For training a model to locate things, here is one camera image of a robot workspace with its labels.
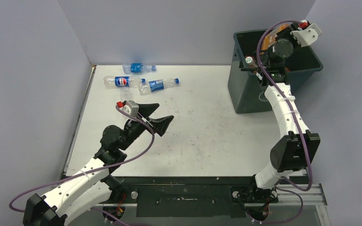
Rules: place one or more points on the large orange label bottle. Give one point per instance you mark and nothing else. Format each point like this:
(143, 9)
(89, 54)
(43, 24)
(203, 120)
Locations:
(250, 61)

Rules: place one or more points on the white knob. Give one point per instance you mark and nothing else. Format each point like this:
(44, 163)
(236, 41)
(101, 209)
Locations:
(134, 195)

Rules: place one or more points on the orange label crushed bottle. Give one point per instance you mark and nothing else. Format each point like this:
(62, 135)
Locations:
(269, 39)

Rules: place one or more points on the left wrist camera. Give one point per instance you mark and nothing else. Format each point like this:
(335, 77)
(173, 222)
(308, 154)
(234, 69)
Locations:
(128, 108)

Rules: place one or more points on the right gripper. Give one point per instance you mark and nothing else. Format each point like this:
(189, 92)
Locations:
(286, 32)

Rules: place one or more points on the pepsi bottle blue cap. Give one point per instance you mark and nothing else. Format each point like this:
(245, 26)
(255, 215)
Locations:
(123, 81)

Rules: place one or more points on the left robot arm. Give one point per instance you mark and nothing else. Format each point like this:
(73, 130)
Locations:
(94, 183)

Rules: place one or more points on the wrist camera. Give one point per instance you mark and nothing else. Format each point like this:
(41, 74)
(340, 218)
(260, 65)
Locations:
(128, 108)
(306, 33)

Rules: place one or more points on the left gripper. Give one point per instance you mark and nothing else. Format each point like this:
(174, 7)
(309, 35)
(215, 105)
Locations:
(159, 125)

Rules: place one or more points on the clear unlabelled bottle blue cap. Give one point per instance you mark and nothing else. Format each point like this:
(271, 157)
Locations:
(126, 94)

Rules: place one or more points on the dark green trash bin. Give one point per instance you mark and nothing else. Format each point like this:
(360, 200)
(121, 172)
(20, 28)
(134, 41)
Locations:
(244, 89)

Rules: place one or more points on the aluminium rail frame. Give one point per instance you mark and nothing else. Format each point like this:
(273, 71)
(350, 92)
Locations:
(287, 196)

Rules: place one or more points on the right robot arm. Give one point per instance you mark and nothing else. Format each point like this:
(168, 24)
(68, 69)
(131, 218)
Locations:
(291, 157)

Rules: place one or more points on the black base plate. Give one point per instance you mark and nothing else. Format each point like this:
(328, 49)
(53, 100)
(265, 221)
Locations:
(187, 200)

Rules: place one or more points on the clear bottle blue label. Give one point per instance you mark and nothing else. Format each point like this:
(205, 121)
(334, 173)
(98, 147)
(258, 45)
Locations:
(138, 68)
(158, 85)

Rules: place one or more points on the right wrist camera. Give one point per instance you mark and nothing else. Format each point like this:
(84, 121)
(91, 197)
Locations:
(306, 33)

